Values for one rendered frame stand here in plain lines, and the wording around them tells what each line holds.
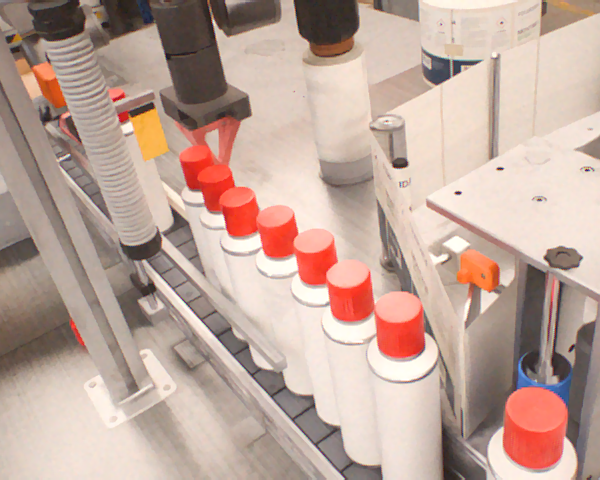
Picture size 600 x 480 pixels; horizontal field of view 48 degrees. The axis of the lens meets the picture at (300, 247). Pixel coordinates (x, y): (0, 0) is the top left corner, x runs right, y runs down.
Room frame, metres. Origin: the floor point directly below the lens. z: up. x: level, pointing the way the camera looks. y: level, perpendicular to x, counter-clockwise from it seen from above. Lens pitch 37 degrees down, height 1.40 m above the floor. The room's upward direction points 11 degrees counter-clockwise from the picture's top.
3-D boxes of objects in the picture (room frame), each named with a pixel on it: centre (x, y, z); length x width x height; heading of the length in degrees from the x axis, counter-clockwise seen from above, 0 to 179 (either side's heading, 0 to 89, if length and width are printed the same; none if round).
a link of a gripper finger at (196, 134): (0.71, 0.08, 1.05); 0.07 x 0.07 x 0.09; 28
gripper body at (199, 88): (0.70, 0.07, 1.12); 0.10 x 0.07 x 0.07; 28
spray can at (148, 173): (0.81, 0.20, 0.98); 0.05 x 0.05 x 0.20
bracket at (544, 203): (0.33, -0.17, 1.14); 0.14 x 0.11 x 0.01; 28
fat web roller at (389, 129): (0.63, -0.11, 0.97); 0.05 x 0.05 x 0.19
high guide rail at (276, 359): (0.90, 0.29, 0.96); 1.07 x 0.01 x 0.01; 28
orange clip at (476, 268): (0.35, -0.12, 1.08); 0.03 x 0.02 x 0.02; 28
